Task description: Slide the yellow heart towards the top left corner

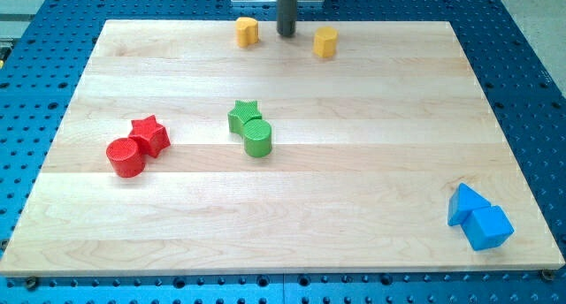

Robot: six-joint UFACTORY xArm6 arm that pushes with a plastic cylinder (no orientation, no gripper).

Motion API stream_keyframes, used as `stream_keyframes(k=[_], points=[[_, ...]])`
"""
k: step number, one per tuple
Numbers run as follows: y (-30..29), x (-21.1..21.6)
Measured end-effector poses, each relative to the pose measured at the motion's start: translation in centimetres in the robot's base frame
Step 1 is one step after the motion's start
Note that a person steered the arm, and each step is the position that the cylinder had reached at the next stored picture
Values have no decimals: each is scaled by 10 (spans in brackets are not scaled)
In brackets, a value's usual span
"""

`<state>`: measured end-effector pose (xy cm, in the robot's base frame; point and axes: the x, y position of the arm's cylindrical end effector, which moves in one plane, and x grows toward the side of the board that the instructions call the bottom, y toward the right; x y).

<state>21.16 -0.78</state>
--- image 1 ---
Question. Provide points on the green star block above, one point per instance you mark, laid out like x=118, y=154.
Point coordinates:
x=241, y=113

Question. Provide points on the red star block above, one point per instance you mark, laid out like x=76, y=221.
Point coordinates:
x=151, y=137

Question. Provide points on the wooden board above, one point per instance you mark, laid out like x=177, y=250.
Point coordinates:
x=367, y=149

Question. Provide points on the yellow hexagon block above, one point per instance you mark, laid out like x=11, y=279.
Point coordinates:
x=325, y=42

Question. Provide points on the blue cube block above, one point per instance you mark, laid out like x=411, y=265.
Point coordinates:
x=487, y=228

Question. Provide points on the blue triangle block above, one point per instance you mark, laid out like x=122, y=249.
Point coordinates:
x=462, y=203

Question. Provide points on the yellow heart block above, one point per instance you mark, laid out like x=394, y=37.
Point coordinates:
x=247, y=31

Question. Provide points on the red cylinder block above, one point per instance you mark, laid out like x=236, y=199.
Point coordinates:
x=125, y=157

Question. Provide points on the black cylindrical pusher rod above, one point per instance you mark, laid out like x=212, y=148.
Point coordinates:
x=286, y=17

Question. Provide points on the green cylinder block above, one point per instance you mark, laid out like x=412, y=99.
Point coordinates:
x=257, y=136

